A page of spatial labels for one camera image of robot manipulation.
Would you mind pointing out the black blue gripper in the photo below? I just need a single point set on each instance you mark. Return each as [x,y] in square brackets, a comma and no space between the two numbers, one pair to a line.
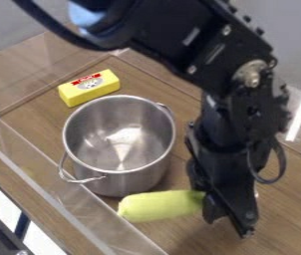
[222,168]

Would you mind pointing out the silver metal pot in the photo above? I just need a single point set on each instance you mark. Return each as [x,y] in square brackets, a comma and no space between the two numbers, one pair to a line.
[119,138]

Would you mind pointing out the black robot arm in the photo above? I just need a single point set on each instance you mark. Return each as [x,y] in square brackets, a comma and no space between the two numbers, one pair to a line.
[207,43]

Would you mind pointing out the clear acrylic front barrier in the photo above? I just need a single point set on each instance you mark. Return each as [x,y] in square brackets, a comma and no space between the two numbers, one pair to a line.
[111,232]

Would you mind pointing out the yellow butter block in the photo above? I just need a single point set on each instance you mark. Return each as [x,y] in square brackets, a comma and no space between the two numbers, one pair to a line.
[89,87]

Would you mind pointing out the dark metal table frame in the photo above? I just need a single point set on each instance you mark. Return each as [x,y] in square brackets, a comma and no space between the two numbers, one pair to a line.
[2,232]

